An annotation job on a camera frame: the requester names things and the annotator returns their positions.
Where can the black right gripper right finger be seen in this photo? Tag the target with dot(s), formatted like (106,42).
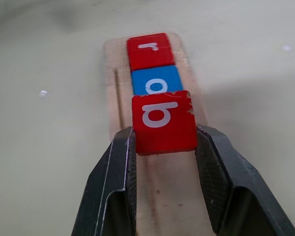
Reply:
(236,177)

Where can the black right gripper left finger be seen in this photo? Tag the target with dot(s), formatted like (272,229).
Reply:
(108,186)

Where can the red letter b block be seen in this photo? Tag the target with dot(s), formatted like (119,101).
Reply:
(164,125)

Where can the wooden letter tray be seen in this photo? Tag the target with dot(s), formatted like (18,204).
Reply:
(172,177)

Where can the blue letter o block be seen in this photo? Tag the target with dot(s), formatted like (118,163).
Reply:
(159,78)

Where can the red letter r block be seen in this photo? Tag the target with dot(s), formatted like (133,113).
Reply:
(148,51)

